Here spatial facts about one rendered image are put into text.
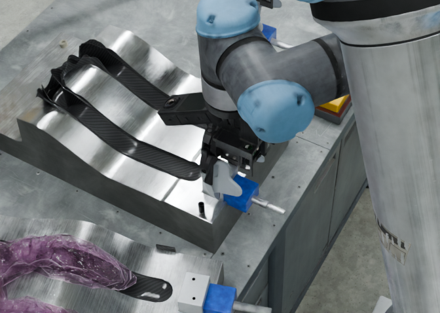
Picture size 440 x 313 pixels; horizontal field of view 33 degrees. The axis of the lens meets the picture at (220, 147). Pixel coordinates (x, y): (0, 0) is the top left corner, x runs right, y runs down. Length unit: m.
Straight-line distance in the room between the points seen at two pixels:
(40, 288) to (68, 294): 0.04
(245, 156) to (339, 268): 1.15
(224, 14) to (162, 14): 0.74
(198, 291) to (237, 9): 0.42
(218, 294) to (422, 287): 0.55
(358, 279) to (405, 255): 1.55
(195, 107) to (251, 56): 0.21
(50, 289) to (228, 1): 0.49
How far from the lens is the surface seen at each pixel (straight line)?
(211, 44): 0.89
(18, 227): 1.20
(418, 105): 0.51
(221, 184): 1.10
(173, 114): 1.06
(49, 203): 1.31
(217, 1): 0.89
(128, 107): 1.28
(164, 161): 1.22
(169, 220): 1.20
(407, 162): 0.53
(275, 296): 1.66
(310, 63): 0.85
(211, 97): 0.96
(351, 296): 2.09
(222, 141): 1.02
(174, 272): 1.13
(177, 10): 1.61
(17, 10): 2.99
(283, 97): 0.81
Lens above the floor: 1.83
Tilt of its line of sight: 51 degrees down
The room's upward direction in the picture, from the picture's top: 4 degrees counter-clockwise
